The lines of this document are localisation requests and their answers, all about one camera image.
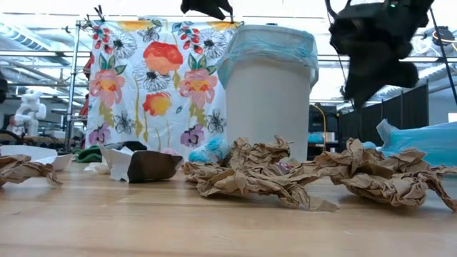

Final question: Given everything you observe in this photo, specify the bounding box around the thin black pole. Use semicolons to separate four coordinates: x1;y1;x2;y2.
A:
428;6;457;106

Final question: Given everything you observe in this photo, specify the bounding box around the blue and white plastic wad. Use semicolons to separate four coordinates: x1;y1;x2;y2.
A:
188;135;231;163

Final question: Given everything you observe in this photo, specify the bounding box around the black monitor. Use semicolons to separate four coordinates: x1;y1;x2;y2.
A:
308;105;338;133

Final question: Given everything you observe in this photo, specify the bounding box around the white plastic trash can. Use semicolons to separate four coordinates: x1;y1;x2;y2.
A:
224;24;318;162

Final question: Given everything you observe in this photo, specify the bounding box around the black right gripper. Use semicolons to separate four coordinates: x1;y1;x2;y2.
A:
328;0;435;110

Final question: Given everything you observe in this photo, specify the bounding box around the background wooden table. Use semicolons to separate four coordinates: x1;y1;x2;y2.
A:
0;132;69;146

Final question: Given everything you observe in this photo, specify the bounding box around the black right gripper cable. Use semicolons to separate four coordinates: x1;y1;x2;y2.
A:
323;0;353;21

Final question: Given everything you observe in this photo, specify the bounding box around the red cloth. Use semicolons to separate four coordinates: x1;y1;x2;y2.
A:
79;53;94;117

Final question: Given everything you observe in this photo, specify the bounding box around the blue trash bag with trash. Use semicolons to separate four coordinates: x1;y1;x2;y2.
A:
216;24;320;90

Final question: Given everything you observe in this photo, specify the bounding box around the green cloth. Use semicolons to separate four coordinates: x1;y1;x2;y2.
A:
74;144;104;164

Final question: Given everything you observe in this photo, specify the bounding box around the black ceiling cable reel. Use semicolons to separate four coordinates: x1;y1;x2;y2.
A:
431;25;456;46

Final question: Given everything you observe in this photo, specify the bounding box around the yellow cable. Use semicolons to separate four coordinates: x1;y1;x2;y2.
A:
310;103;328;151

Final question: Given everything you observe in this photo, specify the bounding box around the pink and white wad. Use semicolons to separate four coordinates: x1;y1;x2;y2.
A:
274;161;292;175

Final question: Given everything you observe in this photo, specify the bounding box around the white paper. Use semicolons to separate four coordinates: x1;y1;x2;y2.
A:
99;143;135;183

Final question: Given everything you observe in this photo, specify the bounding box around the floral printed cloth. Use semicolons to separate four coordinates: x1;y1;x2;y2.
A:
85;19;246;160

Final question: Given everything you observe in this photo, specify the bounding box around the black partition panel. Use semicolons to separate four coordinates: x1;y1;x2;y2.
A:
338;84;429;153

